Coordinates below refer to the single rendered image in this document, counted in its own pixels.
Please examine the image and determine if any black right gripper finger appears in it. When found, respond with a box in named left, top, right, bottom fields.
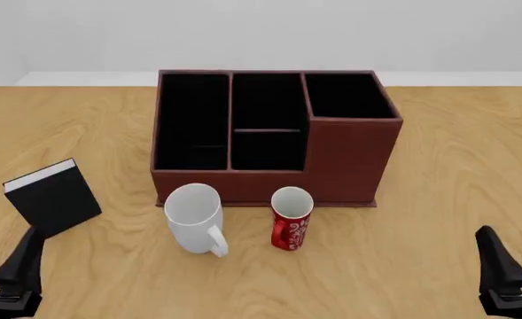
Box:
left=474, top=225, right=522, bottom=295

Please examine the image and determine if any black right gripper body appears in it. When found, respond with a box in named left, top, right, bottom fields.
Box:
left=479, top=287, right=522, bottom=316

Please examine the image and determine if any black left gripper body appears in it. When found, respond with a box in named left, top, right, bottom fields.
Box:
left=0, top=289, right=43, bottom=319

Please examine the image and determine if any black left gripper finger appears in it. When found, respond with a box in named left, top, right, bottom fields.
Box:
left=0, top=226, right=45, bottom=298

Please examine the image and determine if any white mug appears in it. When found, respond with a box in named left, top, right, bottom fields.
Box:
left=163, top=182, right=230, bottom=259

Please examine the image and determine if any red-brown desk caddy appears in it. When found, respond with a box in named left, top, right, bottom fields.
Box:
left=149, top=68, right=404, bottom=209

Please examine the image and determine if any red patterned mug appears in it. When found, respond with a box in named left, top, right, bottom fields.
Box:
left=269, top=185, right=315, bottom=252

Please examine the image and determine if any black book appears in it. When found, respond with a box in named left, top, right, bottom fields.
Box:
left=2, top=157, right=104, bottom=240

